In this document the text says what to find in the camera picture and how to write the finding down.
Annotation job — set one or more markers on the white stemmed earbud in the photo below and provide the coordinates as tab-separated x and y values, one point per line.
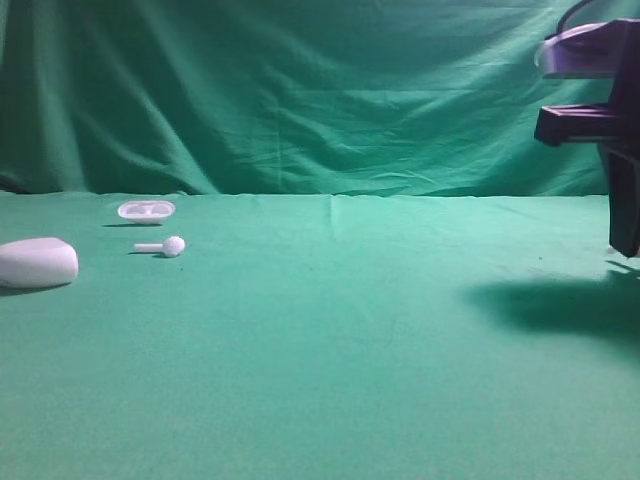
171	247

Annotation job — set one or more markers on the white earbud case base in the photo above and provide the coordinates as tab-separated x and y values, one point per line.
146	212

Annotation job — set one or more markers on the green table cloth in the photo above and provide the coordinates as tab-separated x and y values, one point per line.
324	337

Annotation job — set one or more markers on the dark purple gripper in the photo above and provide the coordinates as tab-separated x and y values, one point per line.
608	50

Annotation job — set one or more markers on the green backdrop cloth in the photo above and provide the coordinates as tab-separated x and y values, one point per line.
420	98

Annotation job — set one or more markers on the white earbud case lid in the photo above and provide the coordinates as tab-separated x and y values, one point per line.
41	262

